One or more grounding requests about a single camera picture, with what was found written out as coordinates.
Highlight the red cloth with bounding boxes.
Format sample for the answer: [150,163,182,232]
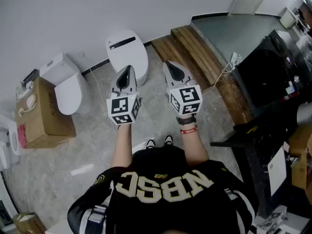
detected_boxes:
[17,122,28,149]

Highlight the white oval toilet with slot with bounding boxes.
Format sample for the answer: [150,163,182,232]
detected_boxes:
[105,29,150,88]

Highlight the red wristband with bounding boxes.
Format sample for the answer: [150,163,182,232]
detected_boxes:
[180,125,199,135]

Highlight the person's black lettered jersey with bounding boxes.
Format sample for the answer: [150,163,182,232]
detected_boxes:
[67,145,259,234]

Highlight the white laptop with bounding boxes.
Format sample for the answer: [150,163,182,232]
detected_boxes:
[267,146,288,197]

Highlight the black flat item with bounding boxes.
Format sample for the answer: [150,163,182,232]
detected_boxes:
[22,68,40,83]

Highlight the black marble table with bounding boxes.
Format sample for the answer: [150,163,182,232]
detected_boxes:
[210,120,312,219]

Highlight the black and white prints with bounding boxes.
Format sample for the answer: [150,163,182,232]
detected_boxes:
[253,205,312,234]

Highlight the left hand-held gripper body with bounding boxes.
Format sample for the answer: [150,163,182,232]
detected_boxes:
[106,86,142,126]

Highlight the person's left forearm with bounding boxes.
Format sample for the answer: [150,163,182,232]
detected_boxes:
[111,123,134,168]

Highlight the black wristwatch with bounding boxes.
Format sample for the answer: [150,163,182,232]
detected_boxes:
[175,115,197,126]

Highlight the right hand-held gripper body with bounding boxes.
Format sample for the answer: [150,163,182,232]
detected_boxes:
[167,80,204,116]

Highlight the large brown cardboard box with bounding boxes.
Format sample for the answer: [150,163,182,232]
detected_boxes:
[288,124,312,204]

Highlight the long brown cardboard box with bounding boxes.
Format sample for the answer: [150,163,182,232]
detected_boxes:
[14,76,77,150]

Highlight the white hand shower with hose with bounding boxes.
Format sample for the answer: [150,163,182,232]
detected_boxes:
[18,94,38,117]

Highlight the white power strip cable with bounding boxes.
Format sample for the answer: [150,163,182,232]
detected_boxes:
[201,61,235,95]

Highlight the thin white cable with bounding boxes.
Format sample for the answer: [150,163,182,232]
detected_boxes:
[89,68,118,133]

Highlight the wooden steps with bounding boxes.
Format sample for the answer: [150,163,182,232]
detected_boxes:
[151,25,254,126]

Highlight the black washing machine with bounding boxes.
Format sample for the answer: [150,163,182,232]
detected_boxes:
[233,29,312,118]

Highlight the white power strip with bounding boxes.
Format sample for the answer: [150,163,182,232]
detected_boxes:
[230,52,242,70]

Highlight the small brown cardboard box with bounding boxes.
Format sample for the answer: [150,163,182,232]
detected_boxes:
[11,212,47,234]

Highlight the person's right forearm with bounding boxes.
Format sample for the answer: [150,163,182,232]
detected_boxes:
[176,113,210,167]

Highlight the small white appliance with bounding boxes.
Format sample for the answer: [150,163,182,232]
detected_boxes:
[0,115,22,171]

